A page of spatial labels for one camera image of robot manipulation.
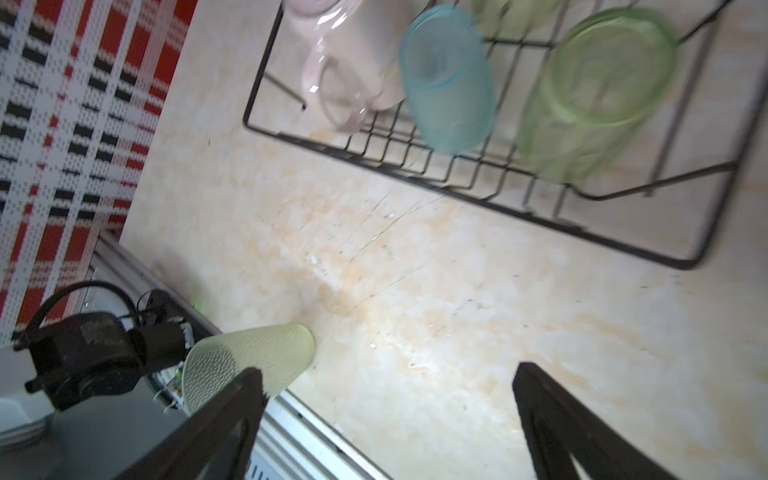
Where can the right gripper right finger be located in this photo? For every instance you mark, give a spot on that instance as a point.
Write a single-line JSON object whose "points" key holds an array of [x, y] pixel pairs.
{"points": [[561, 431]]}

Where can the black wire dish rack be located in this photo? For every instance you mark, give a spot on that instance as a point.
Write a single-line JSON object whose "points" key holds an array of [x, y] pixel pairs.
{"points": [[665, 200]]}

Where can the teal textured glass cup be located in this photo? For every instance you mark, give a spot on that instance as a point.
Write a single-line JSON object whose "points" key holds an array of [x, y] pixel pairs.
{"points": [[447, 80]]}

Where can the pale green glass cup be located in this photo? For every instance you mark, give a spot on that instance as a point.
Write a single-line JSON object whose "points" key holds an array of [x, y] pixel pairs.
{"points": [[281, 352]]}

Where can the pink mug purple inside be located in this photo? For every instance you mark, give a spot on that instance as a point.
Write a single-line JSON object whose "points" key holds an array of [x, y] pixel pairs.
{"points": [[352, 68]]}

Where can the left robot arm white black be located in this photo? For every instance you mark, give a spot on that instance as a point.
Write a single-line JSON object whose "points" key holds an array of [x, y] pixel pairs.
{"points": [[67, 387]]}

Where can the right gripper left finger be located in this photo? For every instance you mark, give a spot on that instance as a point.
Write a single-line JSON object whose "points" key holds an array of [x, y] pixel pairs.
{"points": [[216, 442]]}

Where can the green patterned glass cup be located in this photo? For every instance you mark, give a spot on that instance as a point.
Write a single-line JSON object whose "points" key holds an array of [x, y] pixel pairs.
{"points": [[510, 19]]}

